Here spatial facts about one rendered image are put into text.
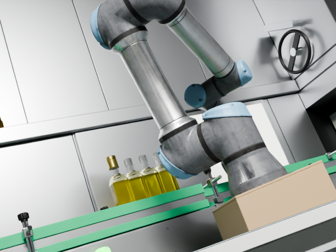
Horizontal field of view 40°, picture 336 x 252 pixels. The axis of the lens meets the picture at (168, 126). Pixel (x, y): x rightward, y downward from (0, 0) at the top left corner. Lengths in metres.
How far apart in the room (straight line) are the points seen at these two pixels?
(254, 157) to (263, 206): 0.13
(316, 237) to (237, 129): 0.31
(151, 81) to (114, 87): 0.69
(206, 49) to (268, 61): 1.04
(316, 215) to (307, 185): 0.07
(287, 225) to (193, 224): 0.45
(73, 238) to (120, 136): 0.56
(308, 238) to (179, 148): 0.38
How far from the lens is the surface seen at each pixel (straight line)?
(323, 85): 2.24
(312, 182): 1.12
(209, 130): 1.16
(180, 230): 1.42
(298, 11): 2.32
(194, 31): 1.31
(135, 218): 1.41
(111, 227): 1.38
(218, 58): 1.38
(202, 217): 1.47
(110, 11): 1.27
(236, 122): 1.14
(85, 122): 1.77
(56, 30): 1.99
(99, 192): 1.67
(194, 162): 1.19
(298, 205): 1.10
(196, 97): 1.45
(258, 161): 1.12
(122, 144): 1.76
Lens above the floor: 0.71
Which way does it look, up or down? 18 degrees up
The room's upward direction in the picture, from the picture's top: 21 degrees counter-clockwise
